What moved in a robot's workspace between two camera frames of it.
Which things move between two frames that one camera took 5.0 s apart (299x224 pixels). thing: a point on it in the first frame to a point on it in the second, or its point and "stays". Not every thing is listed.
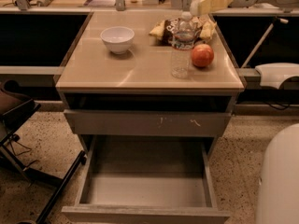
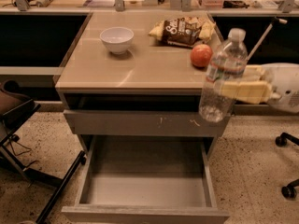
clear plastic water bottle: (182, 41) to (225, 77)
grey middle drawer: (89, 122) stays
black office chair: (15, 107) stays
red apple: (202, 54) stays
